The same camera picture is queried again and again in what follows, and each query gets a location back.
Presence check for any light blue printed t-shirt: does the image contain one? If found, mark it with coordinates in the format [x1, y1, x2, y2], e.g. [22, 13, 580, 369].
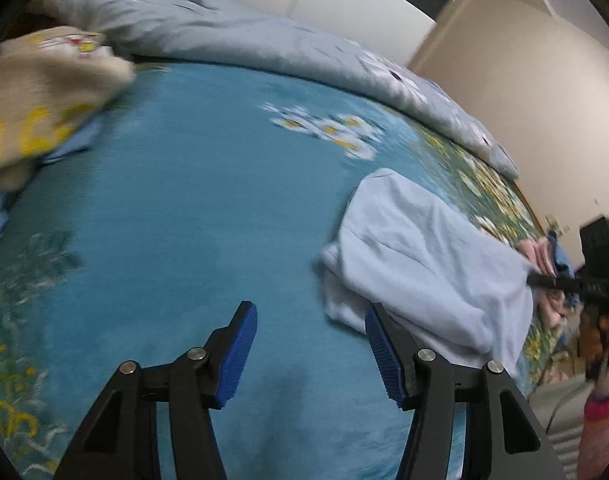
[321, 168, 535, 375]

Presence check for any person's right hand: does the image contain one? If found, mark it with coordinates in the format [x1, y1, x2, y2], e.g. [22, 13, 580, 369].
[581, 306, 609, 400]

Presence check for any dark blue folded garment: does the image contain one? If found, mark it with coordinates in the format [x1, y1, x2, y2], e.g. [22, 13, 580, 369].
[547, 229, 580, 309]

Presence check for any pink folded fleece garment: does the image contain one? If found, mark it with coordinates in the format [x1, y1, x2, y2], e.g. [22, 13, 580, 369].
[515, 237, 567, 328]

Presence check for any blue floral plush blanket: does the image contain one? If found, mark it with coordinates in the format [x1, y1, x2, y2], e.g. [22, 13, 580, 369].
[0, 63, 541, 479]

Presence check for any beige fleece cartoon garment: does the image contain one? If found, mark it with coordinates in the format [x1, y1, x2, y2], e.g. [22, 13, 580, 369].
[0, 26, 135, 170]

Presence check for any grey-blue floral quilt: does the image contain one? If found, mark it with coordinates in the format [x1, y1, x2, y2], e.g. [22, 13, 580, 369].
[29, 0, 519, 180]

